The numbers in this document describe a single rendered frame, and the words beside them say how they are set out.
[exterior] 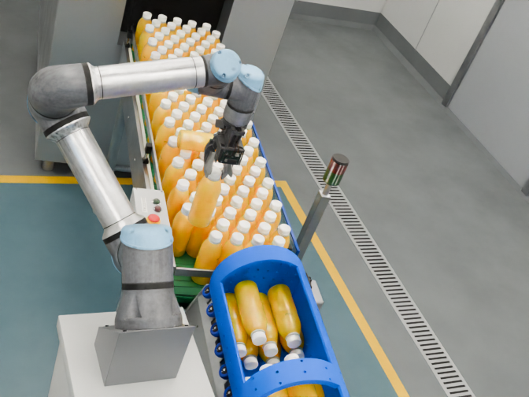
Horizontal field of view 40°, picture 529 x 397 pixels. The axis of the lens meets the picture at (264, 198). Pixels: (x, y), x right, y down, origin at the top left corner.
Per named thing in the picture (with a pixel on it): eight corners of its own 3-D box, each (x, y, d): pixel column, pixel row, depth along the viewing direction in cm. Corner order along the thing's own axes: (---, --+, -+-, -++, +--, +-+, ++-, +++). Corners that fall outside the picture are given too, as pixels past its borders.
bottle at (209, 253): (185, 276, 234) (200, 235, 223) (199, 268, 239) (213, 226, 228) (201, 290, 231) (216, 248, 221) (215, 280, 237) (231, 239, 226)
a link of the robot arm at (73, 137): (133, 289, 168) (16, 80, 164) (124, 287, 183) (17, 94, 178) (177, 264, 172) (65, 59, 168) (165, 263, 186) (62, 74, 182)
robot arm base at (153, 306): (123, 332, 153) (123, 284, 154) (108, 326, 167) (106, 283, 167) (191, 326, 159) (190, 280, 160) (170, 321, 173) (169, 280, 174)
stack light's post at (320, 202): (234, 385, 320) (321, 196, 257) (233, 378, 323) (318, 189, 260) (243, 385, 322) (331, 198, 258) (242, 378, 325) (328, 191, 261)
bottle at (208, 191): (189, 229, 215) (205, 180, 204) (184, 213, 220) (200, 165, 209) (211, 230, 218) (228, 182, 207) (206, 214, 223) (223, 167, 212)
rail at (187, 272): (174, 275, 225) (176, 268, 223) (173, 273, 226) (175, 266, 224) (291, 282, 239) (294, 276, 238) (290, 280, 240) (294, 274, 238)
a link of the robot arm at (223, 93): (196, 54, 178) (238, 63, 181) (186, 65, 189) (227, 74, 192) (192, 85, 177) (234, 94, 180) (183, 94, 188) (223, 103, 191)
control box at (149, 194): (131, 254, 219) (138, 228, 214) (127, 210, 234) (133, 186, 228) (164, 256, 223) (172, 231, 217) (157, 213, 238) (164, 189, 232)
